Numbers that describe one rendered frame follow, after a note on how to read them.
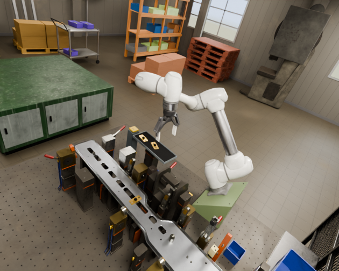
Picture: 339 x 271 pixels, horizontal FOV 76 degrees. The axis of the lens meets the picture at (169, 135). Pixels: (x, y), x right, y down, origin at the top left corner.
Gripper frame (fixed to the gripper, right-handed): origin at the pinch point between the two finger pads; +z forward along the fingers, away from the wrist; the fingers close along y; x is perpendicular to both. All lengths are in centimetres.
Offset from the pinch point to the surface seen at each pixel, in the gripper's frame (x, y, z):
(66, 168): -48, 51, 40
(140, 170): -7.7, 13.1, 29.9
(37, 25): -573, -62, 27
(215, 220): 53, 5, 22
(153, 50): -525, -386, 90
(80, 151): -53, 38, 33
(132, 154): -23.2, 10.2, 27.1
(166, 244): 41, 27, 41
